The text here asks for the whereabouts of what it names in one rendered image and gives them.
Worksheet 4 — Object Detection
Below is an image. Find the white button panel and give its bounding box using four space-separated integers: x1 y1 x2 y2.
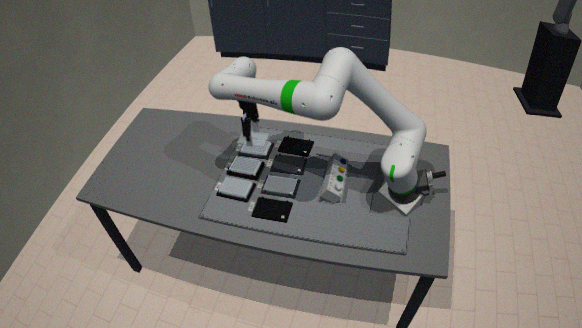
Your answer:
316 152 349 205

